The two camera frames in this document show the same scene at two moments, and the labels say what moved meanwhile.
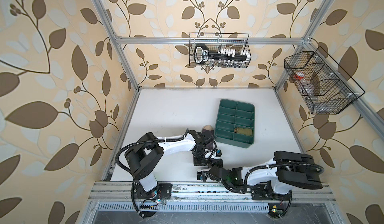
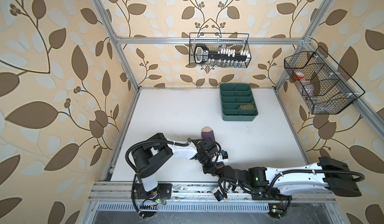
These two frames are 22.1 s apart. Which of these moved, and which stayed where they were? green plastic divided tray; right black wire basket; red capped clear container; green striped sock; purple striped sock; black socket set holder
Moved: green striped sock; green plastic divided tray
Stayed: red capped clear container; black socket set holder; right black wire basket; purple striped sock
